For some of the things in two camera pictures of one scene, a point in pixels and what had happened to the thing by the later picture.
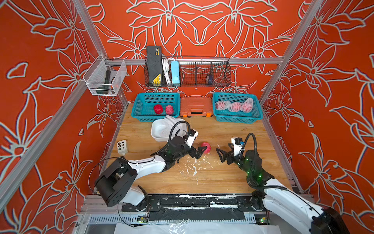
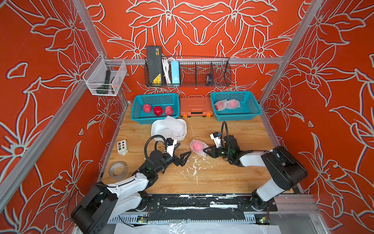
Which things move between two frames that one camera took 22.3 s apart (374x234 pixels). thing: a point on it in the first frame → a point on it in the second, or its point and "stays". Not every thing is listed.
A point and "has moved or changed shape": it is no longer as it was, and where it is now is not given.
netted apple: x=247 y=105 has moved or changed shape
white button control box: x=122 y=147 stays
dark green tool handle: x=104 y=89 stays
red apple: x=158 y=109 stays
